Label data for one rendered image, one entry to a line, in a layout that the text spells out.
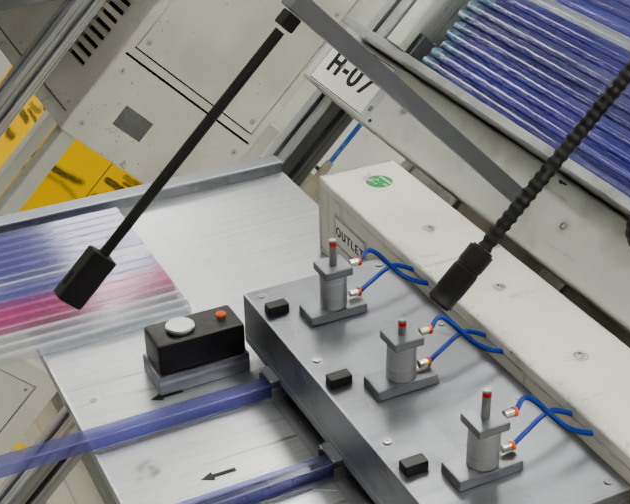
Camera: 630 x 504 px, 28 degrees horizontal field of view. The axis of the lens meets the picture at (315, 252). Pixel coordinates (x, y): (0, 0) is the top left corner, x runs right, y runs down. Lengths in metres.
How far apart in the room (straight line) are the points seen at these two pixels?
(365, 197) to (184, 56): 1.05
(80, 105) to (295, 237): 0.93
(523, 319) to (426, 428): 0.14
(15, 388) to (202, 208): 1.10
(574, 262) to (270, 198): 0.40
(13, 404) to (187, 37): 0.74
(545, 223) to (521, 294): 0.08
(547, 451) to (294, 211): 0.50
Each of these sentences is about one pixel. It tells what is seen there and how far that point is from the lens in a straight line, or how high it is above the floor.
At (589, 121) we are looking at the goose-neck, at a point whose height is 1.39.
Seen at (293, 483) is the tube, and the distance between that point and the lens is 0.93.
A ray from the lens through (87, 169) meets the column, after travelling 4.11.
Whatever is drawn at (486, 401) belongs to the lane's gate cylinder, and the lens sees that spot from 0.82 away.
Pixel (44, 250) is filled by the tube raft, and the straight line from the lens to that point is 1.23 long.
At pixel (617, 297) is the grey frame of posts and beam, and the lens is 0.99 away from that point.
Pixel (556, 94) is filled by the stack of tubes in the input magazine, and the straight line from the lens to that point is 1.09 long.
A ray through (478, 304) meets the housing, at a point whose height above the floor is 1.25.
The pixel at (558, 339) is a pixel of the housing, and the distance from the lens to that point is 0.96.
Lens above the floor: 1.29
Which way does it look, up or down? 5 degrees down
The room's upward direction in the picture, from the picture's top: 39 degrees clockwise
